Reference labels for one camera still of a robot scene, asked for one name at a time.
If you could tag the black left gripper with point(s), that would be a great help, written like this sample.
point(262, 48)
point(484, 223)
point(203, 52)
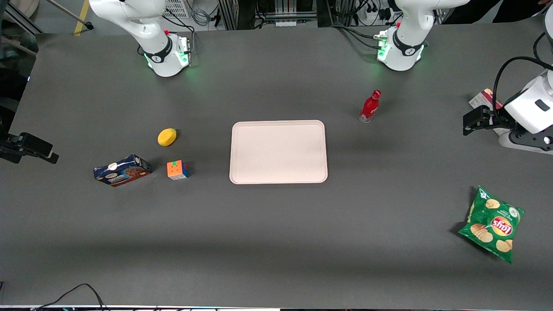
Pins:
point(491, 119)

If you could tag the red cookie box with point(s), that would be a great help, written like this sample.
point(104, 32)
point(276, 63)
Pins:
point(484, 97)

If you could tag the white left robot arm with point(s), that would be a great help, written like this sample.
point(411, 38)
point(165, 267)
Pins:
point(404, 52)

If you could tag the beige plastic tray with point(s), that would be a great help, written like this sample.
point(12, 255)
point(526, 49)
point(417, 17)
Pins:
point(276, 151)

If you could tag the blue cookie box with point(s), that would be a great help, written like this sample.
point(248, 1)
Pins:
point(123, 170)

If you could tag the red cola bottle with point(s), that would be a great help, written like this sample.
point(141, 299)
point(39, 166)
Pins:
point(370, 108)

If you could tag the green chips bag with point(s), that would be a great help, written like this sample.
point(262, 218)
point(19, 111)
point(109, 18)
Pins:
point(492, 224)

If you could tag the orange rubik's cube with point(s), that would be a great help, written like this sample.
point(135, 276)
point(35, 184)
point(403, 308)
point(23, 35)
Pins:
point(176, 169)

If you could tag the yellow lemon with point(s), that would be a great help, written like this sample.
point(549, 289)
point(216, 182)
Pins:
point(166, 137)

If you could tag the white perforated basket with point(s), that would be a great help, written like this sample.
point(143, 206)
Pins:
point(177, 7)

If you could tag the black tripod pole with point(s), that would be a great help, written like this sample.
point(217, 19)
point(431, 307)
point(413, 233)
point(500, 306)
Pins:
point(73, 15)

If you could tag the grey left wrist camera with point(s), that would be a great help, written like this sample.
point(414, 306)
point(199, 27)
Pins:
point(525, 140)

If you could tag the aluminium frame rack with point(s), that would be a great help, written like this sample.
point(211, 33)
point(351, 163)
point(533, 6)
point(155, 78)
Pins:
point(239, 13)

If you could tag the black device on mount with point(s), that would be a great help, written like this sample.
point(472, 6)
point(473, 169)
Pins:
point(32, 146)

